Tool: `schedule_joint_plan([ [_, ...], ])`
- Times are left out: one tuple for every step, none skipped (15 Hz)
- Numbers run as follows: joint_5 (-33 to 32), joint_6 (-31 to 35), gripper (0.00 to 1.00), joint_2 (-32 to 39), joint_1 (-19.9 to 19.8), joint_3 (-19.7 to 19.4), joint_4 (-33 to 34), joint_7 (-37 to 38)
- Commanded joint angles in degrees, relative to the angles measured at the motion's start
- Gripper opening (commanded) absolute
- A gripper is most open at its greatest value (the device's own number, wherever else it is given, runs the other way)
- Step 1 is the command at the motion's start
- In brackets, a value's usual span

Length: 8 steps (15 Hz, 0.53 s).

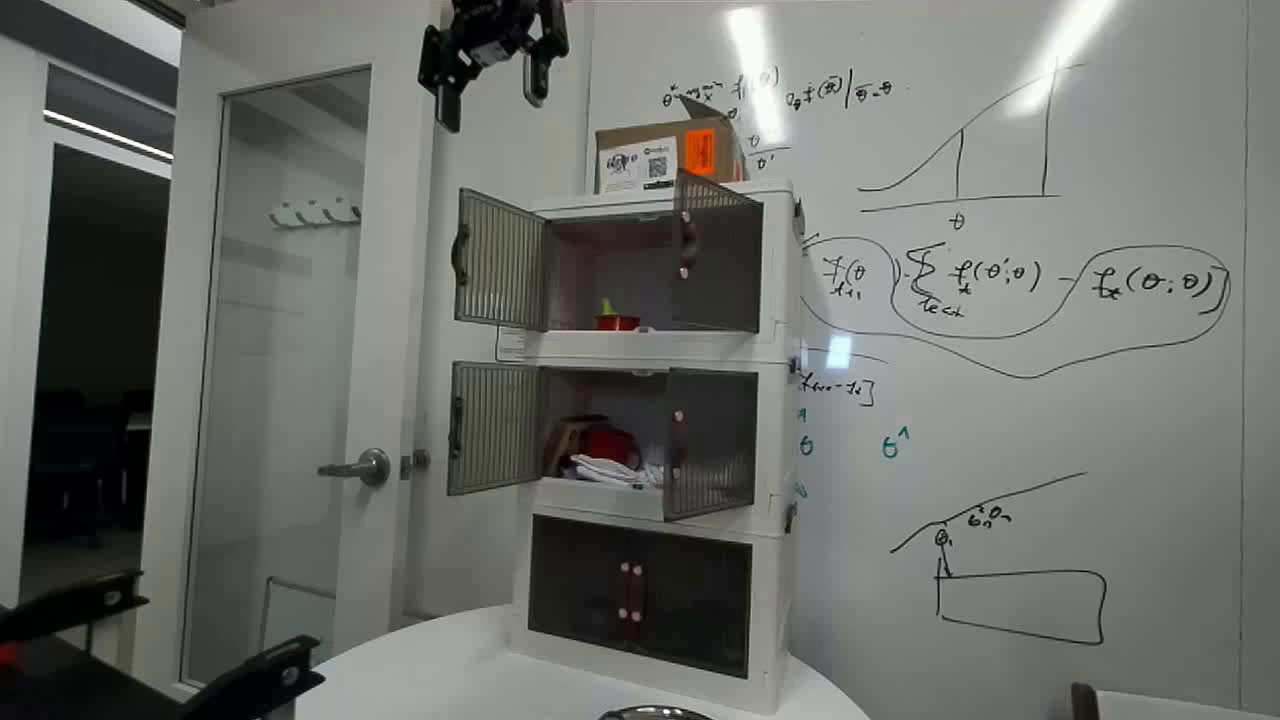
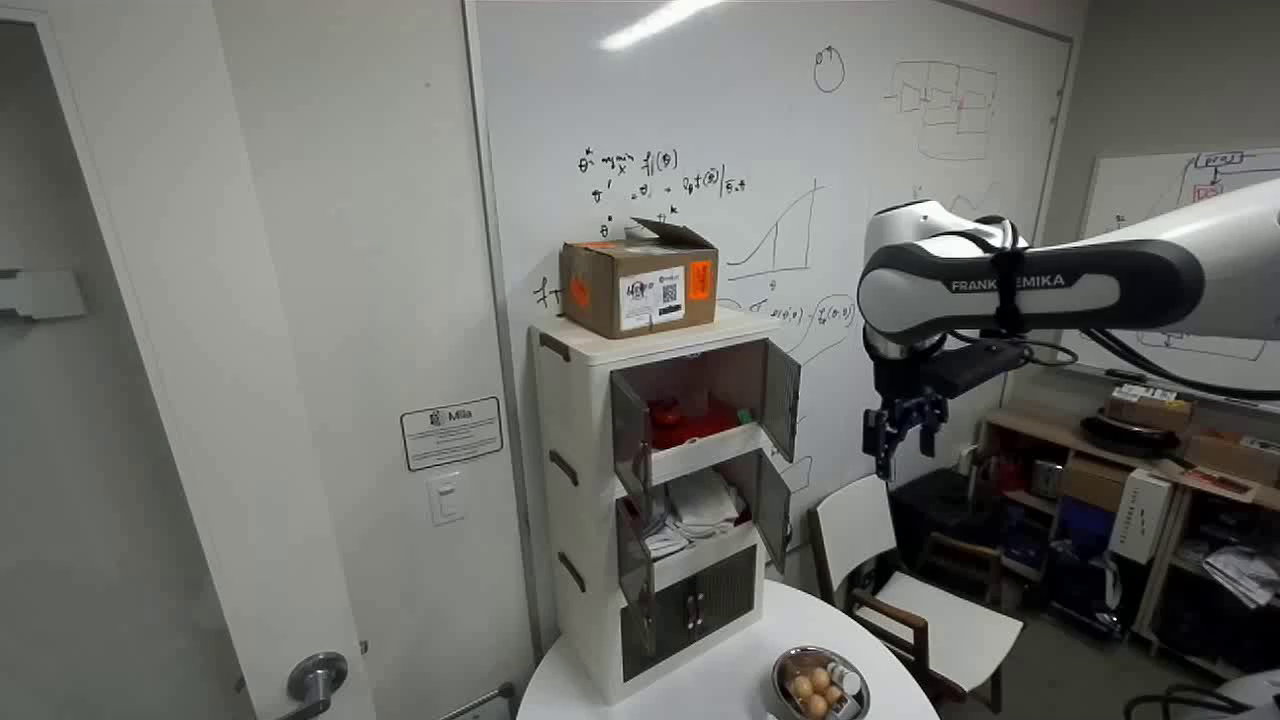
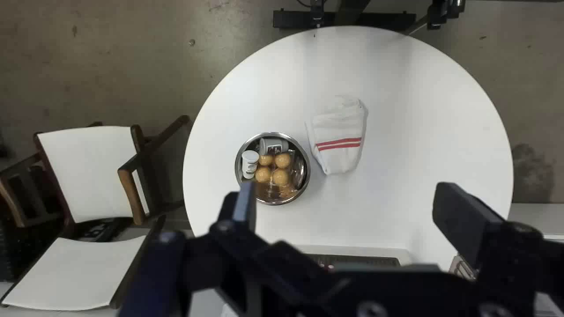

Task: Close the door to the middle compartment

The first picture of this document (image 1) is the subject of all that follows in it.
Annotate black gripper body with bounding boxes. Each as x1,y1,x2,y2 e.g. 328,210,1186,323
447,0,539,70

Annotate glass room door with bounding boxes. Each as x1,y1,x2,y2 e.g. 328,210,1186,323
140,44,420,690

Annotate cardboard box with labels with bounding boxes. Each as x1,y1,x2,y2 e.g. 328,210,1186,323
597,101,748,193

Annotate red yellow toy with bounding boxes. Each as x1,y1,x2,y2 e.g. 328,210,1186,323
597,296,641,333

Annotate white three-tier cabinet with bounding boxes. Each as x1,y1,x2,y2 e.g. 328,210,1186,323
503,189,804,714

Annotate red cloth item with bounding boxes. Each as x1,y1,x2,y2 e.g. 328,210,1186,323
544,418,641,476

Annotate white cloth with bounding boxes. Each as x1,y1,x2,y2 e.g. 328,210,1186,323
565,451,666,491

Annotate bottom dark cabinet doors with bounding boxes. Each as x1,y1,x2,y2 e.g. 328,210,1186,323
529,517,751,677

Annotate dark round object bottom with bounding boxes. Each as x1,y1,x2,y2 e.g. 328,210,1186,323
600,704,713,720

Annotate black device foreground left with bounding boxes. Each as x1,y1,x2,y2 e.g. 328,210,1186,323
0,572,326,720

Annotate dark chair back corner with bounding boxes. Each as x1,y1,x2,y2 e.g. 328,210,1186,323
1073,684,1101,720

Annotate wall coat hook rack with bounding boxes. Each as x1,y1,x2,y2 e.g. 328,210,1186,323
269,197,363,232

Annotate metal door lever handle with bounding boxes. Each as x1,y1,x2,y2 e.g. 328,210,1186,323
319,449,391,488

